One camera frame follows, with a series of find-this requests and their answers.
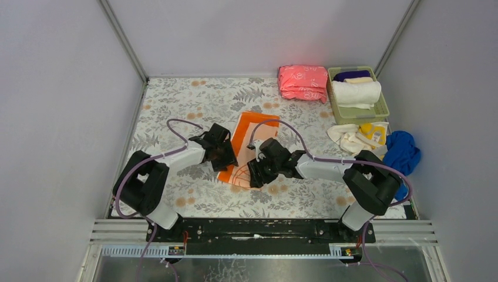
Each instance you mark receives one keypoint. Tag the white rolled towel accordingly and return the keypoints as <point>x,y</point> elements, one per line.
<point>356,95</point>

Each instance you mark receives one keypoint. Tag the blue crumpled towel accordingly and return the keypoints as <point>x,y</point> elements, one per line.
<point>402,157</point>

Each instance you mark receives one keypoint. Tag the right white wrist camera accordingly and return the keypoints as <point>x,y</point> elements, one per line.
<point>255,145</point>

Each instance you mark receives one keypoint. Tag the green plastic basket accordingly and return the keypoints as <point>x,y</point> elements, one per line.
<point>378,113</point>

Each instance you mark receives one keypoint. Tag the yellow white crumpled towel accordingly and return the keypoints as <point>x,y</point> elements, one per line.
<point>353,138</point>

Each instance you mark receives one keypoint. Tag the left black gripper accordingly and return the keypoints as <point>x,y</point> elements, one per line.
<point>224,150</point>

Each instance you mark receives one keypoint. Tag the purple rolled towel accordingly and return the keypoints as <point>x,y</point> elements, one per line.
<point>340,77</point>

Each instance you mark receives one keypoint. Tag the aluminium frame rail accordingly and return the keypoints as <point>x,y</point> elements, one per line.
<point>128,237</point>

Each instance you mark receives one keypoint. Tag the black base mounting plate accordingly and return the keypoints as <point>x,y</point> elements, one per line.
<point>294,237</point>

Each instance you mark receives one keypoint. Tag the orange cartoon towel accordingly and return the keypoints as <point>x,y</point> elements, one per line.
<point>240,175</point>

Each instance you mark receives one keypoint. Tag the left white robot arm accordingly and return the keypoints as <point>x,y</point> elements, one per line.
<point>142,182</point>

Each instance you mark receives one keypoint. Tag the cream rolled towel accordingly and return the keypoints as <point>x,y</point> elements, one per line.
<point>358,80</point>

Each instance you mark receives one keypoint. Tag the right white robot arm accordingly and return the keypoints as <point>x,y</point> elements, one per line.
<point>372,184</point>

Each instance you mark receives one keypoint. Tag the floral tablecloth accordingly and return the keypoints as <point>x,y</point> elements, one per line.
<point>182,107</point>

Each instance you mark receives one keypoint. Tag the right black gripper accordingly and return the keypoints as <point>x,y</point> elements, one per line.
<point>263,171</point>

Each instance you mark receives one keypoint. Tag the pink folded towel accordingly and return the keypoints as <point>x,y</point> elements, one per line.
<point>303,82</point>

